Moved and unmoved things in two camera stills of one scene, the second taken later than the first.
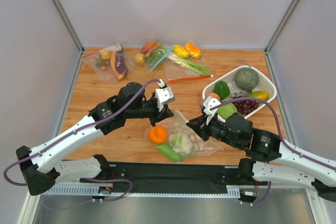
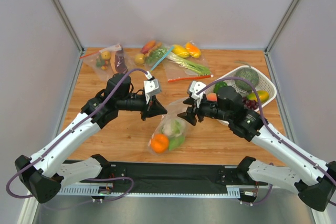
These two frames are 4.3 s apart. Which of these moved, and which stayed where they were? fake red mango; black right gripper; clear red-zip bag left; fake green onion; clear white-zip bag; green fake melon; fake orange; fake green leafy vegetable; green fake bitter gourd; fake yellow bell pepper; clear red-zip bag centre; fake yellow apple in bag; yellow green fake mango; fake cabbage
Moved: fake cabbage; fake orange; clear white-zip bag; black right gripper; green fake bitter gourd
Stayed: fake yellow apple in bag; fake green onion; fake red mango; fake green leafy vegetable; clear red-zip bag centre; yellow green fake mango; green fake melon; clear red-zip bag left; fake yellow bell pepper
